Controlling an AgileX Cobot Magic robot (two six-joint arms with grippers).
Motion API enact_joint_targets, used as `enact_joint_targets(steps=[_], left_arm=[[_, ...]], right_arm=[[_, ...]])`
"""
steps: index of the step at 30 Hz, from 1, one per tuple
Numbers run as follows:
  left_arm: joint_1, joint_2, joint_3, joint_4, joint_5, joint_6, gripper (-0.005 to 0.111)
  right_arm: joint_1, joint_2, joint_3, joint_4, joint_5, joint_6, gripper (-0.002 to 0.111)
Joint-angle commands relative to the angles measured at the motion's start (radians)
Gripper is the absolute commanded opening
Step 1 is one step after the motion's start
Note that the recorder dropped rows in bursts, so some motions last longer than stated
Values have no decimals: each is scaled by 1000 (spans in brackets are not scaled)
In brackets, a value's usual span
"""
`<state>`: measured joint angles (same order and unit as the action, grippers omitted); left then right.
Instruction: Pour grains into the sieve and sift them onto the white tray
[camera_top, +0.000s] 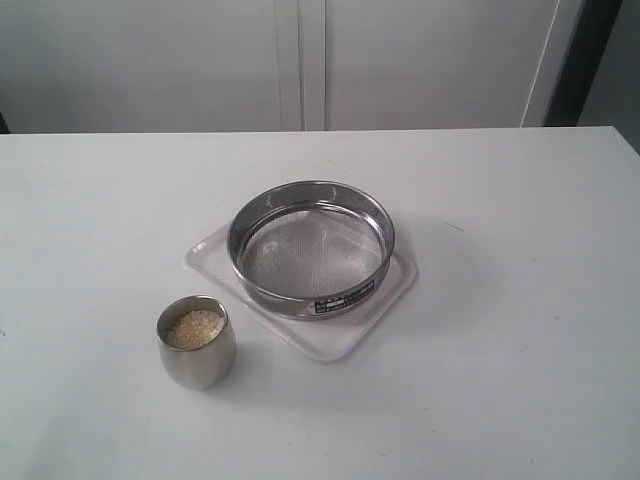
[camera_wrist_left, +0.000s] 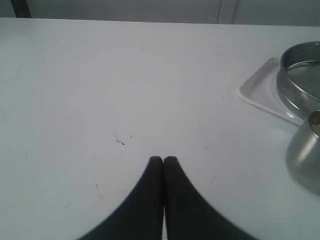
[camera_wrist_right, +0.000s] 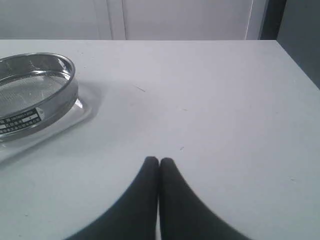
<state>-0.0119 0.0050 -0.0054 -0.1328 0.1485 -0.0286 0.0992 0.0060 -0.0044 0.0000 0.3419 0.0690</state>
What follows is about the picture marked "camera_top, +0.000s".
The round stainless steel sieve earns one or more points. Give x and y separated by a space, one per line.
311 249

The yellow and white grain mix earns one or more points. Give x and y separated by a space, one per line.
195 329

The stainless steel cup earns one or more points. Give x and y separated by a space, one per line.
203 367

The white square plastic tray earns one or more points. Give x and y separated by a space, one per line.
327 340

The white cabinet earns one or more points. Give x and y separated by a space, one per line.
184 66

